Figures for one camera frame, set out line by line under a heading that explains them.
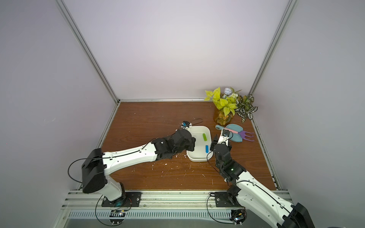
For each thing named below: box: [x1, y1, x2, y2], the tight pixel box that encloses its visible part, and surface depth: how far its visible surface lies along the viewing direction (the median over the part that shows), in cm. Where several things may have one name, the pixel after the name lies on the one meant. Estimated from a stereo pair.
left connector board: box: [109, 209, 126, 225], surface depth 73 cm
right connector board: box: [229, 209, 248, 227], surface depth 71 cm
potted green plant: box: [203, 87, 259, 127], surface depth 87 cm
